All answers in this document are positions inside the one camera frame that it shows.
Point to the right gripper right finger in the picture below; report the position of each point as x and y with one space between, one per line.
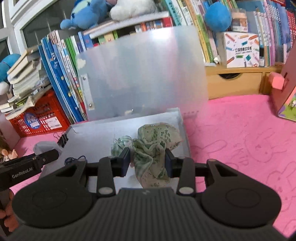
186 170

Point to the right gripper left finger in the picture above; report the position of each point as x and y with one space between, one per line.
106 169

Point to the green patterned cloth bundle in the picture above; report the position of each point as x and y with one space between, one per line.
149 150

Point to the person's left hand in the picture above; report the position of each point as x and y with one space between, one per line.
8 216

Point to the doll with brown hair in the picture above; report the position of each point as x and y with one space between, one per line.
6 152

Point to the white storage box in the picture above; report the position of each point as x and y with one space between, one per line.
94 139

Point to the black binder clip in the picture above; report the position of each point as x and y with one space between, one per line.
61 138

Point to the red plastic crate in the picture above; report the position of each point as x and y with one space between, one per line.
47 116

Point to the pink bunny blanket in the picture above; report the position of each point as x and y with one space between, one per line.
239 200

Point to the stack of paper books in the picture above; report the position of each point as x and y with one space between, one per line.
28 83

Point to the wooden drawer shelf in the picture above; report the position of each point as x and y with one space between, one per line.
224 82

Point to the blue plush on left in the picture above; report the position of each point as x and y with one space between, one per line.
5 65

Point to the upright blue green books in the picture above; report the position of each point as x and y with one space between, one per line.
58 51

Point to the white printed stationery box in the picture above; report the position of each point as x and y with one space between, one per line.
237 49

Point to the pink cardboard toy house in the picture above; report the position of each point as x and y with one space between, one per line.
283 88

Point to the blue white plush toy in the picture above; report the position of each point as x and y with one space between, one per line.
218 17

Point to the white pink plush toy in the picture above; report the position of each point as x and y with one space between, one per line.
125 9

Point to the row of colourful books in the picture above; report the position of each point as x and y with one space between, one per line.
272 21

